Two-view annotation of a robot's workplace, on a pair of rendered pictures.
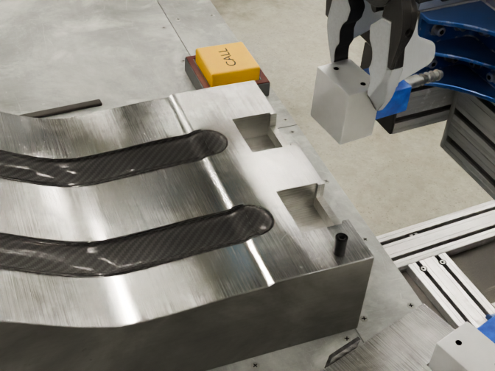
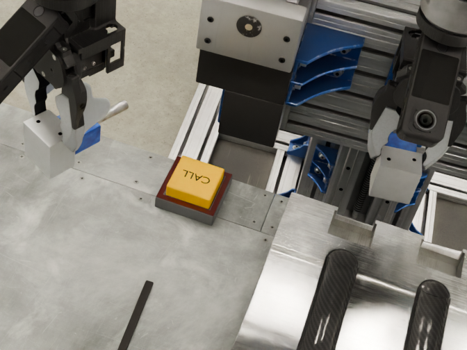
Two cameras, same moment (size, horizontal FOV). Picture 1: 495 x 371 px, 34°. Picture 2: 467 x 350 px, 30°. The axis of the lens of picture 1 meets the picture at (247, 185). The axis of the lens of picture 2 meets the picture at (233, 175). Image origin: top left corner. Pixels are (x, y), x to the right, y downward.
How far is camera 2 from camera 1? 0.79 m
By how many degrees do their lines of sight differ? 40
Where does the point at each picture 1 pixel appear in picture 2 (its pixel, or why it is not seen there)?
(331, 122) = (399, 194)
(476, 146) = (323, 118)
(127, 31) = (63, 203)
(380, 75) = (439, 152)
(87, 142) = (284, 324)
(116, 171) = (325, 328)
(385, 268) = not seen: hidden behind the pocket
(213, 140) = (339, 257)
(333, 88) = (401, 174)
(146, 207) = (379, 335)
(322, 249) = not seen: outside the picture
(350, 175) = not seen: hidden behind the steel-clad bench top
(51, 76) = (82, 291)
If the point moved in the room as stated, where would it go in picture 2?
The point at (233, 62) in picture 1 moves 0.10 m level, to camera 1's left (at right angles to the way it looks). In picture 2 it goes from (206, 178) to (150, 218)
